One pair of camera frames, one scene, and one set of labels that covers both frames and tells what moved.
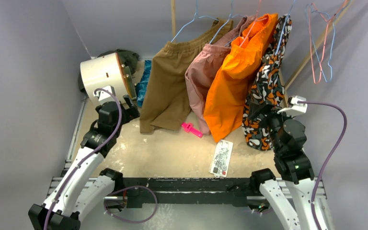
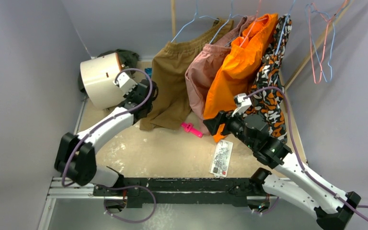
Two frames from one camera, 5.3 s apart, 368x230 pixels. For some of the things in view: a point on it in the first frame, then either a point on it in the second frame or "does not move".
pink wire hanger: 256,19 does not move
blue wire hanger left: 196,15 does not move
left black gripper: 129,114 to 135,88
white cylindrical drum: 101,71 does not move
